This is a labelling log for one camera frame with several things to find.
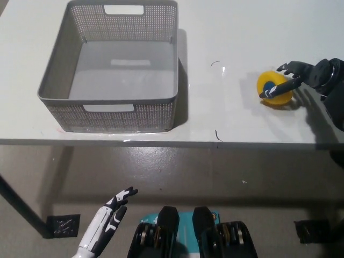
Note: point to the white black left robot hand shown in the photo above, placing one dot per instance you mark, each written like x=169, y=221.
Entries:
x=99, y=231

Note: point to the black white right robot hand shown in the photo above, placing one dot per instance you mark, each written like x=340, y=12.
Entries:
x=306, y=74

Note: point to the black floor tape patch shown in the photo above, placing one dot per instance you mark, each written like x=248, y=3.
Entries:
x=64, y=226
x=311, y=231

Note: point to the yellow duck toy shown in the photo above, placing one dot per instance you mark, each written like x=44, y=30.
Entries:
x=276, y=100

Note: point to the black rounded object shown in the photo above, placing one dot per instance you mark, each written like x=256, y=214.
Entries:
x=338, y=160

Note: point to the grey perforated plastic basket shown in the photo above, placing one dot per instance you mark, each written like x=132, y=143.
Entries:
x=115, y=118

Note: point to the black metal table leg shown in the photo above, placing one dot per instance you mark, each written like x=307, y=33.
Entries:
x=24, y=208

